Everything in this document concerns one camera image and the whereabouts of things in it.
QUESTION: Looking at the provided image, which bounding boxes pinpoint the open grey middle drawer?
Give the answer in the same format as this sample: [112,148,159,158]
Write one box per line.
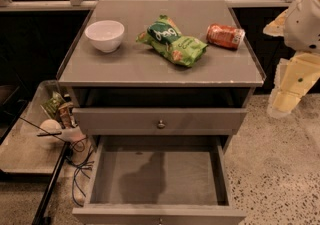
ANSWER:
[72,136,245,225]

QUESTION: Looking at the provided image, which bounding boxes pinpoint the closed grey top drawer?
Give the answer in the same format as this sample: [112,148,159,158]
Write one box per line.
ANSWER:
[73,108,246,136]

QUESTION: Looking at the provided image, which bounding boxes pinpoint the black floor rail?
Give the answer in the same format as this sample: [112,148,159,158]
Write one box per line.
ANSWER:
[32,143,70,225]

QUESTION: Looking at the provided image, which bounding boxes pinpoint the grey drawer cabinet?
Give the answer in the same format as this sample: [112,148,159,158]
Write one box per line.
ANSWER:
[58,0,265,148]

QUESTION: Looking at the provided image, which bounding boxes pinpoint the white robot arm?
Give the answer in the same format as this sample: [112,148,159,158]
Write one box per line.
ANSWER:
[263,0,320,118]

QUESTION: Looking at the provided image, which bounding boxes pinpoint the white ball in bin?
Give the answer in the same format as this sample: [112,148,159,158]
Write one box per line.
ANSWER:
[39,119,62,135]

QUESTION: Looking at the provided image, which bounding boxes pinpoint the green rice chip bag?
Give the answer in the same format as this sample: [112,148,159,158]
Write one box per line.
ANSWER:
[136,15,207,68]

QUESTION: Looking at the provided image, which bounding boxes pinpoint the orange soda can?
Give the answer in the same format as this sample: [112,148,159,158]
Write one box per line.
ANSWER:
[206,23,245,50]

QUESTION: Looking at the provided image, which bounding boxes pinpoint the clear plastic storage bin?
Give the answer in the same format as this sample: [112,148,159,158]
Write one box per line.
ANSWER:
[0,80,86,174]

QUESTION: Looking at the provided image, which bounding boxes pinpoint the round metal drawer knob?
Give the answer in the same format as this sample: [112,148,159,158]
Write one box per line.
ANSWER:
[157,120,166,129]

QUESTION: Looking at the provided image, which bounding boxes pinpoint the black cables on floor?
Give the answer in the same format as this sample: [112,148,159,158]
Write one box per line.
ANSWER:
[65,135,96,208]

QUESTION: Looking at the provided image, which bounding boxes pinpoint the green snack bag in bin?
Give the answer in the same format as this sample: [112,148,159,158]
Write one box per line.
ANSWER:
[41,91,65,119]

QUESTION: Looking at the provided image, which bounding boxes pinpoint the white ceramic bowl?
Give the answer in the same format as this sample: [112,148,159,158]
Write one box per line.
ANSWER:
[85,20,125,53]

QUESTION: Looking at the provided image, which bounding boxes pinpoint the brown snack packet in bin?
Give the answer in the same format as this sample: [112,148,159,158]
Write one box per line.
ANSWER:
[58,102,76,128]

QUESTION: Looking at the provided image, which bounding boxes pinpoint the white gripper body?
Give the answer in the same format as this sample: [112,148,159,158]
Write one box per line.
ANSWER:
[267,52,320,118]

